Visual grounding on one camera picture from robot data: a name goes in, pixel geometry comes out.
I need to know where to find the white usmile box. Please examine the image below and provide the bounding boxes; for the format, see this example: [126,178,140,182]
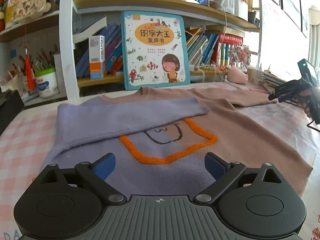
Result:
[89,35,105,80]

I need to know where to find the pink plush toy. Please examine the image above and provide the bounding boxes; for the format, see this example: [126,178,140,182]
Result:
[227,66,248,85]

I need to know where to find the red hardcover book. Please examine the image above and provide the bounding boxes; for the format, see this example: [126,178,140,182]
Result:
[219,33,243,46]

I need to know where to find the pink checkered table mat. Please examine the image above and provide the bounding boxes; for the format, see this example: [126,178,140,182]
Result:
[1,102,319,239]

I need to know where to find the person's right hand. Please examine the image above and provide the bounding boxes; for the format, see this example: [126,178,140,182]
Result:
[299,87,320,119]

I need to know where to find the purple and pink sweater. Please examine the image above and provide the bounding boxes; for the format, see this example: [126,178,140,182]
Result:
[43,87,312,197]

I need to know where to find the white charging cable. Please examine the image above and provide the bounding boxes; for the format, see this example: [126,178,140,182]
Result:
[209,0,230,77]

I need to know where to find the stack of books right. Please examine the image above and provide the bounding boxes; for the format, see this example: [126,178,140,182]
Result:
[261,70,286,90]

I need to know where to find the white storage box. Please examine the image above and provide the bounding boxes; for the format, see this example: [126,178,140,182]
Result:
[234,0,248,21]

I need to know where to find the floral fabric bag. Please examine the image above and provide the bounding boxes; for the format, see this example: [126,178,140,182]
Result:
[4,0,51,26]

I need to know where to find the teal children's character book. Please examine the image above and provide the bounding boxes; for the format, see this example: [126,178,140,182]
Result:
[121,11,190,90]

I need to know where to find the red tassel ornament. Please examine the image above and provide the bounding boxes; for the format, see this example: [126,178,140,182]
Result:
[25,48,36,90]

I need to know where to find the white tub pen holder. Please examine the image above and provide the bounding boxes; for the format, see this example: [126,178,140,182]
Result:
[35,67,59,99]

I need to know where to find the colourful flower decoration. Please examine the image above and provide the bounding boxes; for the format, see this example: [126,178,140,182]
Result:
[228,45,251,67]

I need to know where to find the white wooden bookshelf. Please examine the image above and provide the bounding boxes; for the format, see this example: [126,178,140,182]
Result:
[1,0,262,100]

